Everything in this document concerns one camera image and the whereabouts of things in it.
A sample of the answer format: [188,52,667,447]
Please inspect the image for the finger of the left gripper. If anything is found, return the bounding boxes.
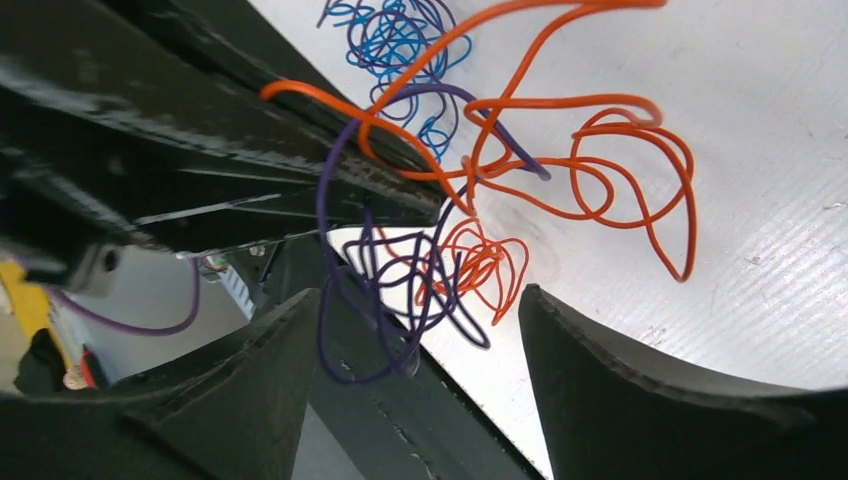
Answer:
[132,1,446,227]

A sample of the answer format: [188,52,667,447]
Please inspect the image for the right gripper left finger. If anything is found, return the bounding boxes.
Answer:
[1,289,320,479]

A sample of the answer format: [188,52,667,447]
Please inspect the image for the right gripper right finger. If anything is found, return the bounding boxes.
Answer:
[518,284,847,479]

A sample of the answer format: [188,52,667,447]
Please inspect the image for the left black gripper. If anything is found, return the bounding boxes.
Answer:
[0,0,346,293]

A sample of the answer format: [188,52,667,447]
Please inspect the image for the cable bundle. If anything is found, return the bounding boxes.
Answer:
[316,0,474,164]

